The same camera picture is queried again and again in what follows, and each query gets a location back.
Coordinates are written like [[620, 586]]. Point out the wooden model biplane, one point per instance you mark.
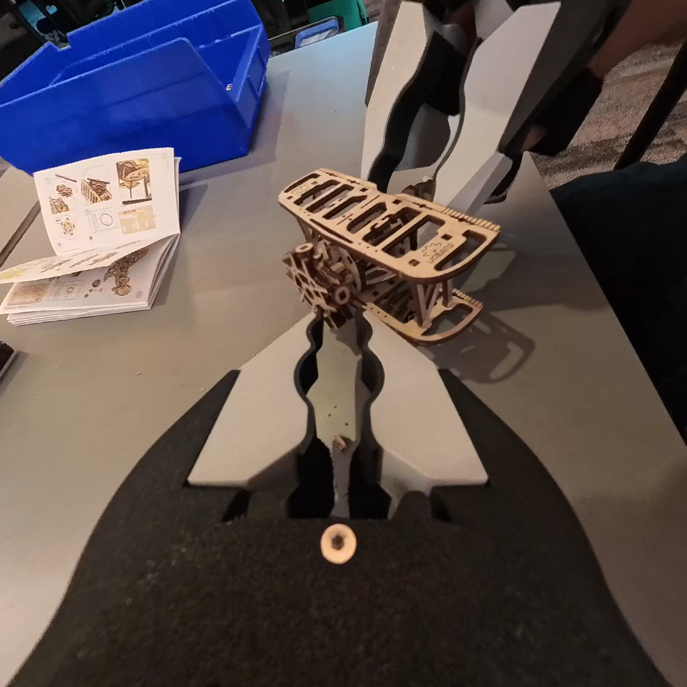
[[445, 241]]

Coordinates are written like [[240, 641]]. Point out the small wooden scrap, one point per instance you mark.
[[339, 443]]

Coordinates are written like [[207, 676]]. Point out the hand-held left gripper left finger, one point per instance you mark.
[[252, 418]]

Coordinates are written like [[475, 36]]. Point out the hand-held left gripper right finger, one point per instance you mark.
[[429, 424]]

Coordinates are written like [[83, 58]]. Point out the blue plastic bin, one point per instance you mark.
[[134, 107]]

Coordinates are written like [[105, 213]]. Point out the white instruction booklet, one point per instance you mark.
[[107, 204]]

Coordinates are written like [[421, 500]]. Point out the grey desk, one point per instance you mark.
[[161, 402]]

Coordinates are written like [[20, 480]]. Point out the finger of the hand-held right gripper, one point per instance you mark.
[[392, 70], [504, 80]]

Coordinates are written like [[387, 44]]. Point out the black model kit box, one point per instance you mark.
[[5, 359]]

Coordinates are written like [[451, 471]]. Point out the person's right hand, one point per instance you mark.
[[536, 138]]

